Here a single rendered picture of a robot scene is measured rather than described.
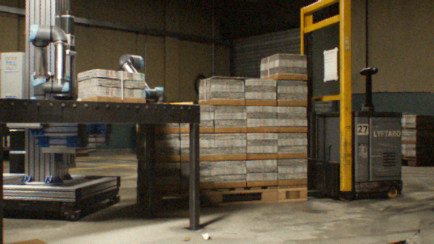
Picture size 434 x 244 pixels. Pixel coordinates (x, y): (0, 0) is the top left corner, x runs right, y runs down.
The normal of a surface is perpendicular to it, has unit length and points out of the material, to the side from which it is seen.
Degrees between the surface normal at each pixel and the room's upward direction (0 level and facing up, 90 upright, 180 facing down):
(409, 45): 90
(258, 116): 90
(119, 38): 90
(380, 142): 90
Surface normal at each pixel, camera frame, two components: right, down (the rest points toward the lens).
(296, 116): 0.34, -0.01
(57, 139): -0.18, 0.00
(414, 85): -0.75, 0.00
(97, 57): 0.66, 0.00
